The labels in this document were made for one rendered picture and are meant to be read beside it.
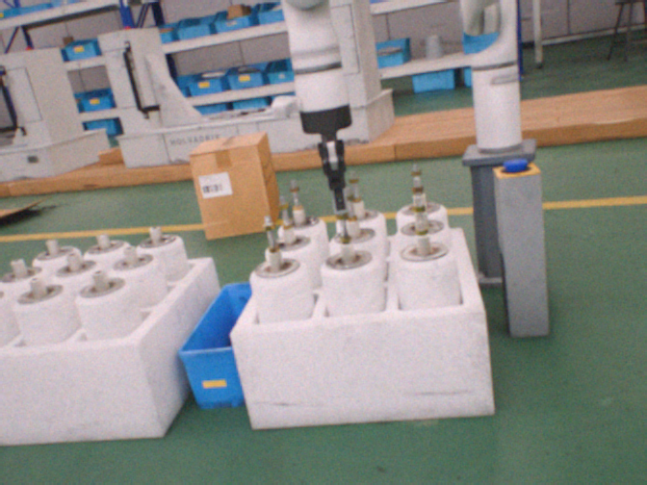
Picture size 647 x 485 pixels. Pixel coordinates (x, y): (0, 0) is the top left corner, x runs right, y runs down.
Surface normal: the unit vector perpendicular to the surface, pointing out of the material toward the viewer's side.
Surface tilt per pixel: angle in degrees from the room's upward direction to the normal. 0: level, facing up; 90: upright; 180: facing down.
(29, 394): 90
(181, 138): 90
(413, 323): 90
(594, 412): 0
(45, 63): 90
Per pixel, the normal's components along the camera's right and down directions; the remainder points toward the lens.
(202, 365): -0.13, 0.37
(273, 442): -0.17, -0.93
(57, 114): 0.93, -0.04
